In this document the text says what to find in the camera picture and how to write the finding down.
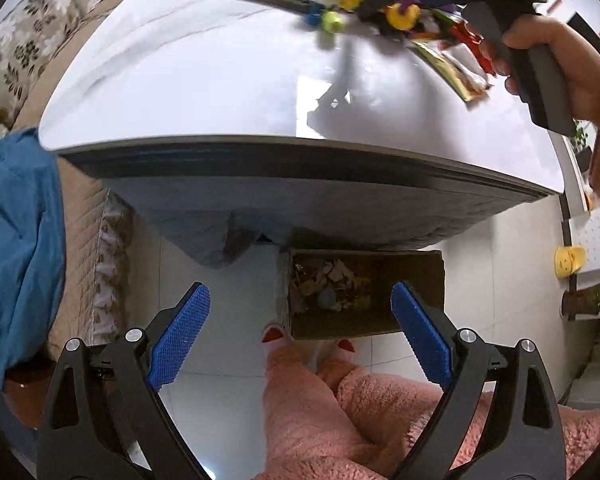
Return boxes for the yellow snack bag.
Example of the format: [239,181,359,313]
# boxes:
[411,39,492,104]

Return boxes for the cardboard trash box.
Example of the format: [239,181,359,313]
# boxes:
[277,249,445,340]

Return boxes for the person's right hand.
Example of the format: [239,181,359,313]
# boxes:
[477,13,600,134]

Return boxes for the yellow duck toy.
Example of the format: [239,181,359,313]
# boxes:
[385,3,422,32]

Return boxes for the pink fleece legs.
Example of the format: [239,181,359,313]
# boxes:
[254,324,600,480]

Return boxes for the yellow smiley slipper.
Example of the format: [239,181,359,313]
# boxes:
[554,246,586,280]

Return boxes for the blue cloth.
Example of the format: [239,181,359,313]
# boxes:
[0,128,66,391]

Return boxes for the floral beige sofa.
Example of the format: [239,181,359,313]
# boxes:
[0,0,133,359]

